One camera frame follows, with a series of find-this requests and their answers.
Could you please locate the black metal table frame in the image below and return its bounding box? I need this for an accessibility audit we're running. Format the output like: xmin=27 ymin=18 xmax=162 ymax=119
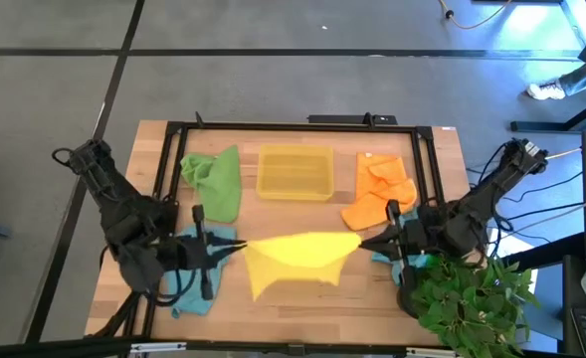
xmin=122 ymin=111 xmax=446 ymax=342

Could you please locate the orange microfiber towel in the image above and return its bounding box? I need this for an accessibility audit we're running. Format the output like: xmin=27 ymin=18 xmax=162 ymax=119
xmin=340 ymin=152 xmax=418 ymax=233

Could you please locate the silver metal bracket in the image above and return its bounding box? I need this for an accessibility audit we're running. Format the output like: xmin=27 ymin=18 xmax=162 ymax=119
xmin=405 ymin=346 xmax=466 ymax=358
xmin=128 ymin=340 xmax=188 ymax=355

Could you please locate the black floor cable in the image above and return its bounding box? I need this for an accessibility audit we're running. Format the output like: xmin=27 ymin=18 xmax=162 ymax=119
xmin=500 ymin=171 xmax=585 ymax=203

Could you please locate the yellow microfiber towel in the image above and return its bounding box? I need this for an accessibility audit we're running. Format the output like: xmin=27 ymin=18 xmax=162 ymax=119
xmin=242 ymin=231 xmax=363 ymax=302

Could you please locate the yellow extension cord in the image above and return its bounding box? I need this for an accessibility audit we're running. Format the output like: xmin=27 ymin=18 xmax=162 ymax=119
xmin=544 ymin=146 xmax=583 ymax=161

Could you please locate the black plant pot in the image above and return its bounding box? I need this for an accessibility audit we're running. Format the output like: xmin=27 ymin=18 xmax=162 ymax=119
xmin=395 ymin=282 xmax=423 ymax=319

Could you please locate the person's shoe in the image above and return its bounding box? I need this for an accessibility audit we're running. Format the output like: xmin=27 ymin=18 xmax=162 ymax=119
xmin=525 ymin=79 xmax=567 ymax=101

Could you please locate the small teal microfiber towel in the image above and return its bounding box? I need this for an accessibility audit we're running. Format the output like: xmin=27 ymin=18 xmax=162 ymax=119
xmin=370 ymin=208 xmax=431 ymax=287

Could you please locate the green microfiber towel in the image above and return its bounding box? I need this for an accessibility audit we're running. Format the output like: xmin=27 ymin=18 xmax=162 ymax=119
xmin=180 ymin=144 xmax=243 ymax=224

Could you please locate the black rig beam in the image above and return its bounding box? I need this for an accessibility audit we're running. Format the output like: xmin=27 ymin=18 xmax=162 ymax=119
xmin=0 ymin=336 xmax=586 ymax=358

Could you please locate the yellow translucent plastic bin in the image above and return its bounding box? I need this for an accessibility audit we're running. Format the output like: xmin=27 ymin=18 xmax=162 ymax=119
xmin=255 ymin=143 xmax=335 ymax=202

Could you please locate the cream floor cable with plug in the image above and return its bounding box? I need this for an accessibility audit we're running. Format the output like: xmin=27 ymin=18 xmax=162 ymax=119
xmin=437 ymin=0 xmax=515 ymax=31

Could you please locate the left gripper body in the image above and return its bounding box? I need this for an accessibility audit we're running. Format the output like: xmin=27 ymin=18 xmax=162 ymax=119
xmin=172 ymin=204 xmax=215 ymax=301

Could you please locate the large teal microfiber towel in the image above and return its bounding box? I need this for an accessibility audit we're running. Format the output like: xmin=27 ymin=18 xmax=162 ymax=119
xmin=165 ymin=223 xmax=238 ymax=319

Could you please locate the green leafy plant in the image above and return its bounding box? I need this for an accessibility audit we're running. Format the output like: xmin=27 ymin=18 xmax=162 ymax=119
xmin=410 ymin=251 xmax=541 ymax=358

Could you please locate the black desk leg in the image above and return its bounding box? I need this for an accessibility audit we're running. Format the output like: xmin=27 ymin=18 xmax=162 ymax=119
xmin=500 ymin=232 xmax=586 ymax=272

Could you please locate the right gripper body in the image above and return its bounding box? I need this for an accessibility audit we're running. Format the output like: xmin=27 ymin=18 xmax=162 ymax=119
xmin=385 ymin=199 xmax=431 ymax=300

